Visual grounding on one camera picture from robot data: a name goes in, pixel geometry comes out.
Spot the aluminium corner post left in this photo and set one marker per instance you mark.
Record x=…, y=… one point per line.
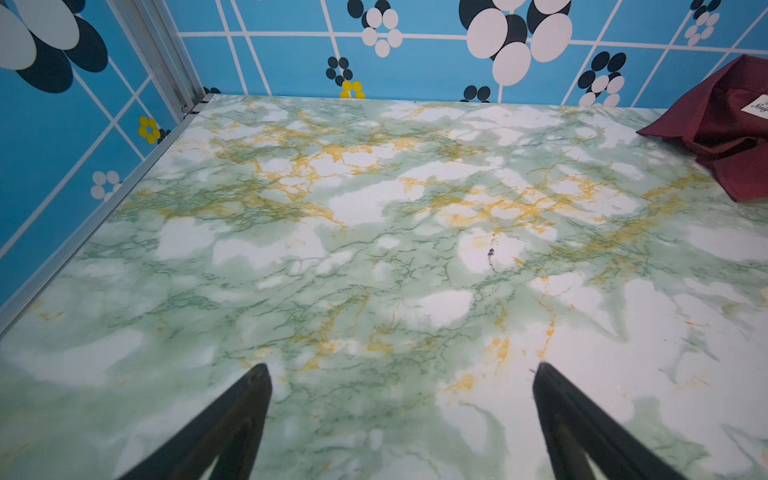
x=154, y=36

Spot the maroon shirt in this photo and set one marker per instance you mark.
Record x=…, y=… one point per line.
x=723, y=122

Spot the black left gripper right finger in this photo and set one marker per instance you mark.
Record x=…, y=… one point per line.
x=580, y=436

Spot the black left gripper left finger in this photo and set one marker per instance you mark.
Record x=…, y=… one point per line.
x=223, y=439

